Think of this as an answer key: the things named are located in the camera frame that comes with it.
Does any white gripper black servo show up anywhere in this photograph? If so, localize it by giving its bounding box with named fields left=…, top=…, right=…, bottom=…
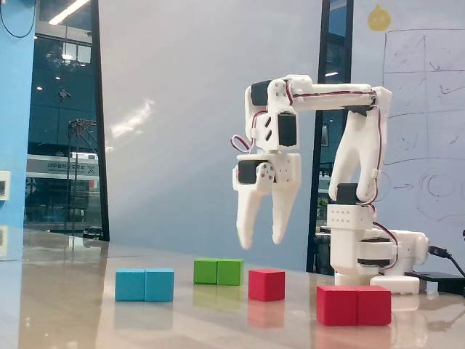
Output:
left=232, top=151, right=302, bottom=250

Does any small red cube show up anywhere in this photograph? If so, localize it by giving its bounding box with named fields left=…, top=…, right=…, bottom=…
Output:
left=248, top=268, right=286, bottom=302

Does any long green block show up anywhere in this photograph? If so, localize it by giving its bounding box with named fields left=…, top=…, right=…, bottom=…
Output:
left=193, top=258, right=245, bottom=286

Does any long red block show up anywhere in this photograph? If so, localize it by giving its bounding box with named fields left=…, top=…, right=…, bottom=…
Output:
left=315, top=284, right=392, bottom=326

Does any long blue block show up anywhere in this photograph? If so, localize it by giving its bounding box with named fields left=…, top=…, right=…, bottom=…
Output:
left=115, top=268, right=175, bottom=302

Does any flat black power box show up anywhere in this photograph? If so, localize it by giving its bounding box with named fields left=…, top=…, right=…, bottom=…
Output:
left=404, top=270, right=465, bottom=294

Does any yellow round sticker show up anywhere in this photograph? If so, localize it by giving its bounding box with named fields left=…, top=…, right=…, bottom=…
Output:
left=367, top=3, right=392, bottom=32

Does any black window frame post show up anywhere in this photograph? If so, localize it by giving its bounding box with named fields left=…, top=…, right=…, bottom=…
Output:
left=307, top=0, right=355, bottom=274
left=89, top=0, right=110, bottom=243

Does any black power cable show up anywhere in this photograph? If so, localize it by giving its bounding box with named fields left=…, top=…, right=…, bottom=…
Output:
left=427, top=245, right=465, bottom=277

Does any white wall socket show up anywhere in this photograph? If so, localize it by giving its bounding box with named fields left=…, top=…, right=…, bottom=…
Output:
left=0, top=170, right=12, bottom=201

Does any thin black hanging cable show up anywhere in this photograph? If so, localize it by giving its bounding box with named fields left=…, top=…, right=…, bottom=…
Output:
left=0, top=0, right=38, bottom=38

